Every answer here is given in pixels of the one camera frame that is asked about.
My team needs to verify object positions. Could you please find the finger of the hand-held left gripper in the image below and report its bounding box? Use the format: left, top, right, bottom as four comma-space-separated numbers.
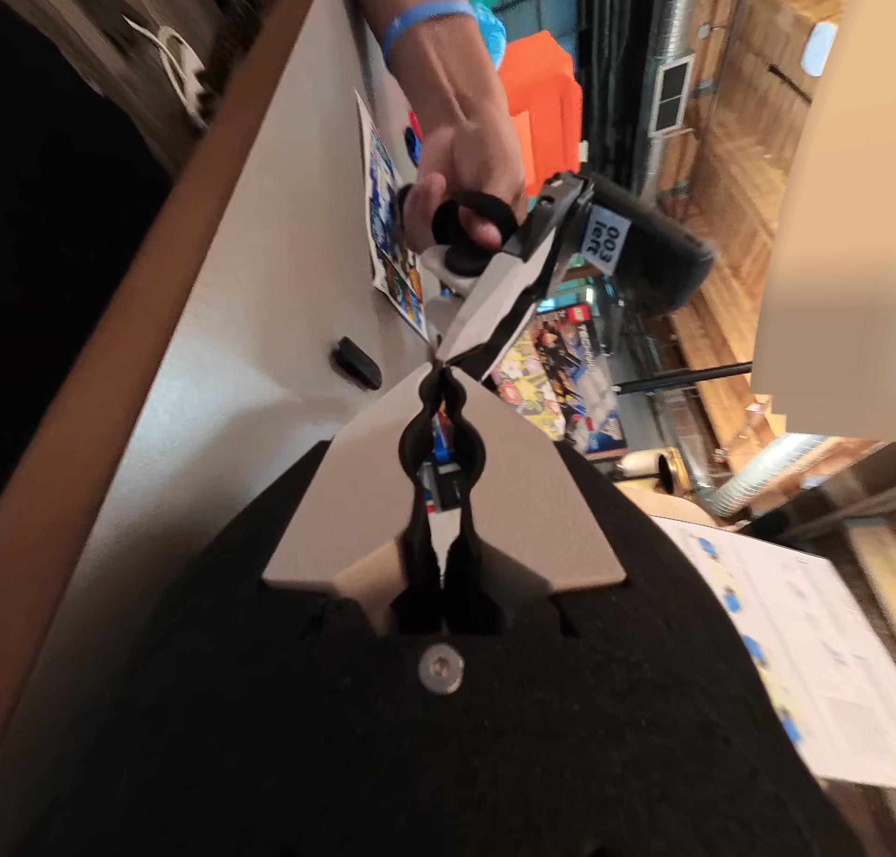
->
436, 241, 561, 366
445, 295, 541, 385

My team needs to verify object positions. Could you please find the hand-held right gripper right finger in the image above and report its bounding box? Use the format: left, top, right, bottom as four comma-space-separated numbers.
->
441, 369, 627, 636

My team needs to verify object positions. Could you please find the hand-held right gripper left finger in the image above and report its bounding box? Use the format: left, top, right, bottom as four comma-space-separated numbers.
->
260, 366, 444, 636

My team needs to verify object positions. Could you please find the person's left forearm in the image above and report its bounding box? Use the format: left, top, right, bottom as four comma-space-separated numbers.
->
342, 0, 507, 145

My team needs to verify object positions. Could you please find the lego set box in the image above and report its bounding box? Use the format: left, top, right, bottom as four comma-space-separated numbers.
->
490, 303, 628, 460

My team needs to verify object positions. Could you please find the lego instruction sheet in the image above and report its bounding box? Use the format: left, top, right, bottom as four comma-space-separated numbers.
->
355, 90, 431, 344

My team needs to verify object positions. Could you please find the black lego piece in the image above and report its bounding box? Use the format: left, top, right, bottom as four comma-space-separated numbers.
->
330, 335, 383, 393

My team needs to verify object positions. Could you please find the person's left hand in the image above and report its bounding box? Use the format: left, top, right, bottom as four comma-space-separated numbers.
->
404, 114, 530, 256

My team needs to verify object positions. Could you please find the white and brass cylinder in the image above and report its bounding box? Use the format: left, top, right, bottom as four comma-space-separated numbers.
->
618, 447, 694, 497

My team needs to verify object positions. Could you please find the black pole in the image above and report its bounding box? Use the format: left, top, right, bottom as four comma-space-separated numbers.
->
611, 360, 752, 395

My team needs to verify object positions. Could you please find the white vent grille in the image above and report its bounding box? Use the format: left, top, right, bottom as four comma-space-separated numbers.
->
646, 55, 697, 137

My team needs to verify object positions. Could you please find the red plastic bin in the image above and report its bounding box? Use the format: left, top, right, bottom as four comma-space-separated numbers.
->
496, 29, 583, 201

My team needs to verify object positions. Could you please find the silver ventilation pipe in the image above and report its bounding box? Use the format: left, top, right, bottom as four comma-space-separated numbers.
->
631, 0, 704, 201

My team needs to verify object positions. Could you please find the light blue plastic object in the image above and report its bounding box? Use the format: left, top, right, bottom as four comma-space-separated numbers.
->
474, 2, 507, 72

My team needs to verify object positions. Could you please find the white printed sheet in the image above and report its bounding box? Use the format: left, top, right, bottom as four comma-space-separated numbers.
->
647, 515, 896, 789

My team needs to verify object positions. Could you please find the blue wristband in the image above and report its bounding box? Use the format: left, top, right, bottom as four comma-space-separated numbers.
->
382, 0, 479, 69

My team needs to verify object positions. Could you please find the silver flexible duct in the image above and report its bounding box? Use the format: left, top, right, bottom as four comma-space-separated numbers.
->
694, 434, 833, 518

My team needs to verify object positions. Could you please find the white wall device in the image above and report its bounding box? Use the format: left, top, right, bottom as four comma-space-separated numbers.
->
799, 22, 838, 78

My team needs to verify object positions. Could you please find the white cable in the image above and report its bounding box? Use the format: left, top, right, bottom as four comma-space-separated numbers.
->
120, 13, 210, 135

